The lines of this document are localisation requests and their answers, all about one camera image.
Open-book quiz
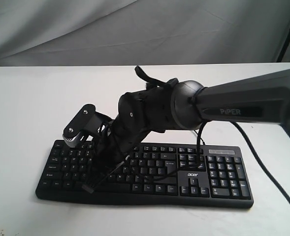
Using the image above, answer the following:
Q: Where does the grey backdrop cloth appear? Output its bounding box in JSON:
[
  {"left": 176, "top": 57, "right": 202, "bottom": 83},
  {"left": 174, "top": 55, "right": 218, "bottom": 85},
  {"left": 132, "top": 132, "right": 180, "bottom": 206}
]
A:
[{"left": 0, "top": 0, "right": 290, "bottom": 66}]

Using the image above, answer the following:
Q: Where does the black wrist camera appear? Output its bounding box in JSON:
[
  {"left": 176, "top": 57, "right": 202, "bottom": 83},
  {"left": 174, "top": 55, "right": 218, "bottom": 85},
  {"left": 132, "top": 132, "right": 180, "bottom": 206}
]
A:
[{"left": 63, "top": 104, "right": 112, "bottom": 148}]

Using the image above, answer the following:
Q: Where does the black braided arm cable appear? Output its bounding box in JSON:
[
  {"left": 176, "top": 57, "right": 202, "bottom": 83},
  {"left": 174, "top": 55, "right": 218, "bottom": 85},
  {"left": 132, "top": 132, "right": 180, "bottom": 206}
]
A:
[{"left": 195, "top": 117, "right": 290, "bottom": 224}]

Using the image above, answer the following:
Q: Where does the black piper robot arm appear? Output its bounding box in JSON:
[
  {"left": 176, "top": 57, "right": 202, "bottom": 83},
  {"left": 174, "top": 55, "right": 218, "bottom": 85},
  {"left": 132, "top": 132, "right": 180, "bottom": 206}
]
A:
[{"left": 83, "top": 67, "right": 290, "bottom": 193}]

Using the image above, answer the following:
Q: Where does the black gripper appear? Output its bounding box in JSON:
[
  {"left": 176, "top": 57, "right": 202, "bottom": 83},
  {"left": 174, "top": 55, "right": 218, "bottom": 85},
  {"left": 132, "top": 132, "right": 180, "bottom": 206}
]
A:
[{"left": 82, "top": 117, "right": 150, "bottom": 193}]

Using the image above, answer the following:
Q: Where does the black acer keyboard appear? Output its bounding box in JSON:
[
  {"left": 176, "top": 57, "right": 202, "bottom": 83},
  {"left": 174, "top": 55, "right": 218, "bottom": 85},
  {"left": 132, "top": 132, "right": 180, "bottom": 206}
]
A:
[{"left": 35, "top": 140, "right": 254, "bottom": 209}]

